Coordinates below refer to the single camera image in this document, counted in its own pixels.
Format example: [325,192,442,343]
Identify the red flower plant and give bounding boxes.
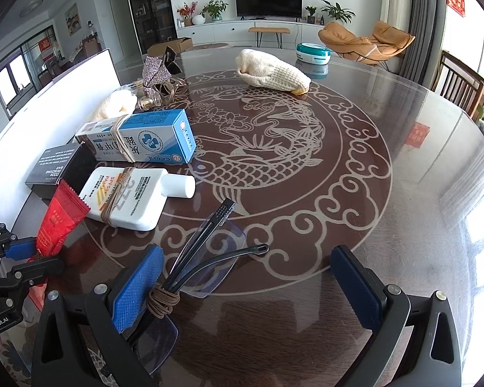
[176,2,198,27]

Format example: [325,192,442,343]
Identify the teal wet wipes tub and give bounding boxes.
[296,42,334,65]

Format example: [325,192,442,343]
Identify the orange lounge chair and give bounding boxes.
[318,20,416,65]

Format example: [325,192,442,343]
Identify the white door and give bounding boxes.
[107,0,126,49]

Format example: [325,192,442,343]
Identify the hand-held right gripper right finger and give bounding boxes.
[331,245,462,387]

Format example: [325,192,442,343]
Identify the red window poster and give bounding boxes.
[39,37,54,62]

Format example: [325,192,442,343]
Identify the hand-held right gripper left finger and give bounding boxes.
[31,245,174,387]

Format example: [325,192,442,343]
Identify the white television cabinet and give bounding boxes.
[176,20,335,45]

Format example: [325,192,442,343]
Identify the brown cardboard box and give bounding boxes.
[147,37,193,55]

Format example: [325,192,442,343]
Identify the white sunscreen bottle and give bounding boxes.
[78,166,196,232]

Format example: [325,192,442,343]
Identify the red snack packet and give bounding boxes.
[28,180,90,311]

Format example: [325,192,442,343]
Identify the cream knitted glove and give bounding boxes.
[91,90,138,122]
[236,48,311,96]

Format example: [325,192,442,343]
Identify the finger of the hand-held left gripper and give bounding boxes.
[0,255,66,304]
[0,223,38,267]

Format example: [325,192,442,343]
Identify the framed wall painting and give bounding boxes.
[65,3,81,35]

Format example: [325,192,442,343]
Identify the wooden bench black legs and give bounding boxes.
[249,27,290,48]

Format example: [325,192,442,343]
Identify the clear eyeglasses black temples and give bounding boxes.
[133,197,270,375]

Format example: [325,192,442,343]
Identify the rhinestone bow hair clip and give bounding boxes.
[142,46,183,101]

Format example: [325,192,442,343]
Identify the black cardboard box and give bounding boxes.
[25,142,95,200]

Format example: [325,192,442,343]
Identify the black television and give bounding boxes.
[235,0,303,19]

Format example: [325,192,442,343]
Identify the green potted plant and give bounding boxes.
[202,0,229,22]

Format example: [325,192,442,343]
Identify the large leafy potted plant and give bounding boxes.
[321,0,356,25]

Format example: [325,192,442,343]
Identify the grey curtain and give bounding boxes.
[399,0,446,87]

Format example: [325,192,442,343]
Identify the blue white medicine box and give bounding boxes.
[75,109,197,164]

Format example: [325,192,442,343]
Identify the silver perfume bottle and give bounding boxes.
[136,89,174,112]

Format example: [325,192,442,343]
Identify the dark glass display cabinet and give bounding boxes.
[124,0,177,55]

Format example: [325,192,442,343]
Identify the round ceiling lamp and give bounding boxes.
[21,1,45,17]

